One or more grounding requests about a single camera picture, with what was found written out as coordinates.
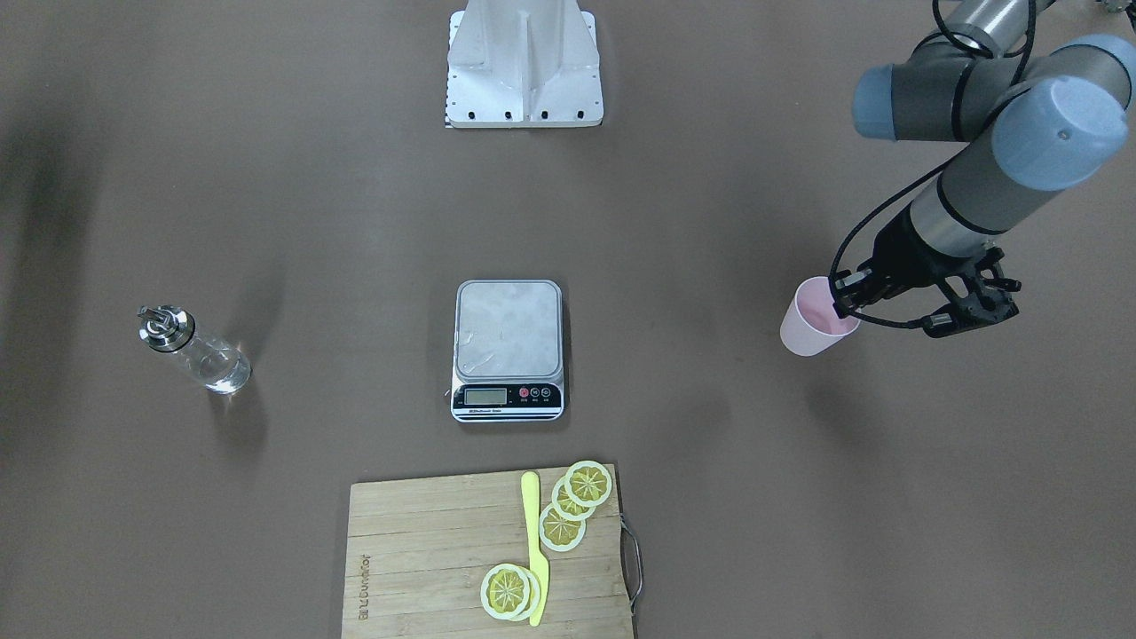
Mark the glass sauce bottle metal spout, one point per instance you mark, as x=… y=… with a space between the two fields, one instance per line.
x=207 y=358

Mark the bamboo cutting board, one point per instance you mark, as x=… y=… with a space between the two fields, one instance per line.
x=417 y=550

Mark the silver kitchen scale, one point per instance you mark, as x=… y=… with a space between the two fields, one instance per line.
x=508 y=362

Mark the pink plastic cup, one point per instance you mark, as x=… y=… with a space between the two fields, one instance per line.
x=811 y=324

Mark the lemon slice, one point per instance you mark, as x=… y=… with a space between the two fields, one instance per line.
x=588 y=483
x=558 y=533
x=510 y=592
x=564 y=505

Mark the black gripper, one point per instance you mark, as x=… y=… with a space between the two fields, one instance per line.
x=898 y=254

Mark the white pedestal column base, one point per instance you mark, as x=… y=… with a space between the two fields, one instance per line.
x=523 y=65

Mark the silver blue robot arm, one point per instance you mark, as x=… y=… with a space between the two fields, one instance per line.
x=1031 y=128

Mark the yellow plastic knife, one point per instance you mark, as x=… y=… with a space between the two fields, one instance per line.
x=538 y=564

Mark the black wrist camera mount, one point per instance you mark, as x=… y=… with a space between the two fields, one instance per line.
x=956 y=318

